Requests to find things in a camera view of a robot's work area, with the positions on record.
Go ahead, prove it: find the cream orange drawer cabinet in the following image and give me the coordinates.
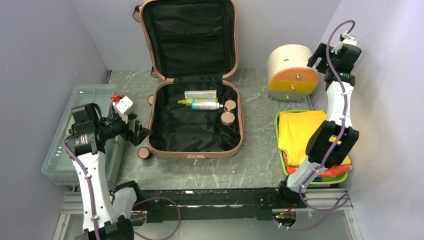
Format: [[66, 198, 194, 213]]
[[266, 44, 320, 101]]

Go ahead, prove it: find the yellow cloth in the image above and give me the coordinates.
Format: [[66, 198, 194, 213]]
[[277, 110, 352, 167]]

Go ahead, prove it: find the pink hard-shell suitcase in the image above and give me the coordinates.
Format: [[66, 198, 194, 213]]
[[132, 0, 245, 160]]

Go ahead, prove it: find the red white tie-dye cloth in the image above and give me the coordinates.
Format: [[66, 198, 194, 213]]
[[284, 156, 353, 178]]

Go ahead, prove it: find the lime green plastic tray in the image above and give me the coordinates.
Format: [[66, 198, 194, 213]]
[[275, 110, 349, 186]]

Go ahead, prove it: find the blue towel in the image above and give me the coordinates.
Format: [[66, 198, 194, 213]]
[[312, 177, 323, 183]]

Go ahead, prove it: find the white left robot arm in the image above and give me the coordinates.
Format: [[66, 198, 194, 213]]
[[62, 100, 151, 240]]

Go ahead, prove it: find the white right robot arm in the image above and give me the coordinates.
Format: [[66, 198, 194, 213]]
[[275, 43, 362, 208]]

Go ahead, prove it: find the green yellow small tube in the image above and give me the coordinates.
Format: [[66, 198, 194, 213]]
[[177, 98, 218, 106]]

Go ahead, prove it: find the clear plastic storage box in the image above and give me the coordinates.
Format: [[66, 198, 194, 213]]
[[41, 84, 125, 187]]

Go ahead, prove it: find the pastel cosmetic tube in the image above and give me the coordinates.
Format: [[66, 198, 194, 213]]
[[191, 101, 224, 111]]

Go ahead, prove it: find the white cosmetic box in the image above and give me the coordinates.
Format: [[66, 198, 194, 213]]
[[184, 90, 217, 99]]

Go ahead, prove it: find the rose gold round jar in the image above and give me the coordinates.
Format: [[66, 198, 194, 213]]
[[224, 100, 237, 112]]

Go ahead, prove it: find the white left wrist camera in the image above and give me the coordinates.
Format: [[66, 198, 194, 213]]
[[111, 95, 137, 124]]

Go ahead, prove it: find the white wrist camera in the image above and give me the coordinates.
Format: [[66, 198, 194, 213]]
[[111, 95, 137, 124], [330, 31, 357, 55]]

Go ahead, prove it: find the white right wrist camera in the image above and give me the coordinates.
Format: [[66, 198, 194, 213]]
[[330, 31, 357, 55]]

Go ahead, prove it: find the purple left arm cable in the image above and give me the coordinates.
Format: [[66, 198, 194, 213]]
[[62, 97, 182, 240]]

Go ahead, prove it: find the aluminium frame rail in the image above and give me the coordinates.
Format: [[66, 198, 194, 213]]
[[53, 187, 347, 240]]

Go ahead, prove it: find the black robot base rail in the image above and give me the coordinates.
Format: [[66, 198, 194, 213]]
[[130, 187, 306, 223]]

